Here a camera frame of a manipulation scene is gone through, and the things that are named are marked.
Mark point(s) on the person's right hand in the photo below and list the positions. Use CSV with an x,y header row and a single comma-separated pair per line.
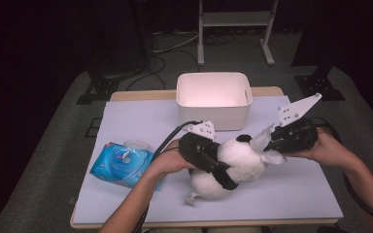
x,y
327,149

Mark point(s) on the black floor hatch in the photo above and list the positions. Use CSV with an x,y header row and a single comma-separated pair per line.
x,y
94,127

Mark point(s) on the blue wet wipes pack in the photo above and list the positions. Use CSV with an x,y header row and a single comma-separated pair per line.
x,y
110,168

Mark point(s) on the panda plush toy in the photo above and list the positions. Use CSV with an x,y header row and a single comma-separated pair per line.
x,y
243,158

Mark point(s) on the light wooden table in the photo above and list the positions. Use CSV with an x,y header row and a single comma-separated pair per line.
x,y
142,95

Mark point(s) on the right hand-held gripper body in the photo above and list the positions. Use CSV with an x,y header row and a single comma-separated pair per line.
x,y
298,136

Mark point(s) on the black stand base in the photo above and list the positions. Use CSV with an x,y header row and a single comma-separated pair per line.
x,y
100,87
317,87

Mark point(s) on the white wet wipe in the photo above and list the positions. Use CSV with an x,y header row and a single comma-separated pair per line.
x,y
260,140

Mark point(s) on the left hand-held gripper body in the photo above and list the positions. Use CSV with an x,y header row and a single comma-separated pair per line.
x,y
197,149

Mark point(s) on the person's left hand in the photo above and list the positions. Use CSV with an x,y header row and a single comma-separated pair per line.
x,y
168,160

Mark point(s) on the white metal stand frame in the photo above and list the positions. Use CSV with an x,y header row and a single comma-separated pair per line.
x,y
236,18

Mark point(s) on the white plastic storage box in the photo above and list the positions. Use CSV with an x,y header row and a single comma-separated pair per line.
x,y
213,118

